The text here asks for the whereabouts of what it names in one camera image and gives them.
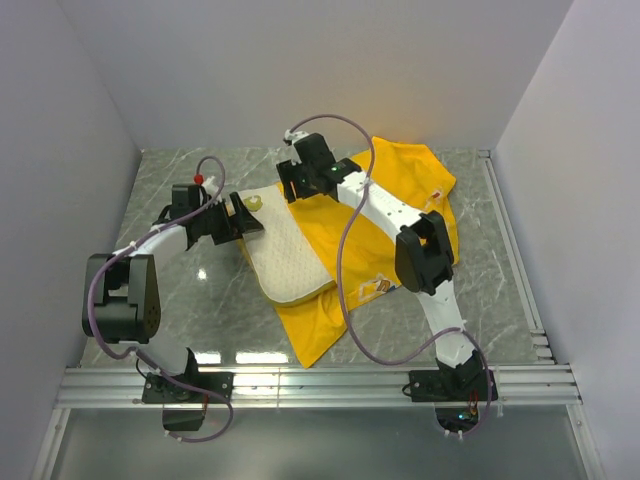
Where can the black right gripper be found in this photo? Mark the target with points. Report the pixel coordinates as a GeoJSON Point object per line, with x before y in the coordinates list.
{"type": "Point", "coordinates": [287, 173]}

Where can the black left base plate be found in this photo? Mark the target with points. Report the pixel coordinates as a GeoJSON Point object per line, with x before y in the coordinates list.
{"type": "Point", "coordinates": [210, 392]}

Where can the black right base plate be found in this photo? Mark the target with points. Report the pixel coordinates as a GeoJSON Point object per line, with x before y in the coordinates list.
{"type": "Point", "coordinates": [435, 390]}

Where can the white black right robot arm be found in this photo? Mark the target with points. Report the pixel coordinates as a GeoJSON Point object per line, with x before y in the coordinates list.
{"type": "Point", "coordinates": [423, 258]}

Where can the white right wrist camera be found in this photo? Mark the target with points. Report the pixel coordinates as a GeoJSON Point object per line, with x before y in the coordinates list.
{"type": "Point", "coordinates": [291, 137]}

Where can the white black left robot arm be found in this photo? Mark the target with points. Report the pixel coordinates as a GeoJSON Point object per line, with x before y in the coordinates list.
{"type": "Point", "coordinates": [122, 310]}

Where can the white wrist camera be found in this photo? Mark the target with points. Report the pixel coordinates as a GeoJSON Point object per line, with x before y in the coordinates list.
{"type": "Point", "coordinates": [208, 187]}
{"type": "Point", "coordinates": [291, 137]}

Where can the aluminium front mounting rail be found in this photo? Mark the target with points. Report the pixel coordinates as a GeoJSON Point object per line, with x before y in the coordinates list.
{"type": "Point", "coordinates": [346, 386]}

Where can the cream dotted foam pillow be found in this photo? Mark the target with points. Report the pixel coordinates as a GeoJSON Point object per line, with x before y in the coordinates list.
{"type": "Point", "coordinates": [288, 270]}

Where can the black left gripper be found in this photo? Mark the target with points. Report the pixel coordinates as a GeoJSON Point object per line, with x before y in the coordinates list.
{"type": "Point", "coordinates": [237, 224]}

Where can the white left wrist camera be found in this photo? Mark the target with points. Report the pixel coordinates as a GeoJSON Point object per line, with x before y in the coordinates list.
{"type": "Point", "coordinates": [208, 187]}

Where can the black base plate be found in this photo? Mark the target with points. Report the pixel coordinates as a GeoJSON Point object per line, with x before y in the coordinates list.
{"type": "Point", "coordinates": [210, 392]}
{"type": "Point", "coordinates": [435, 390]}

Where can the yellow printed pillowcase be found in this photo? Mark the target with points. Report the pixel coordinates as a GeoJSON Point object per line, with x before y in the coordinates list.
{"type": "Point", "coordinates": [413, 174]}

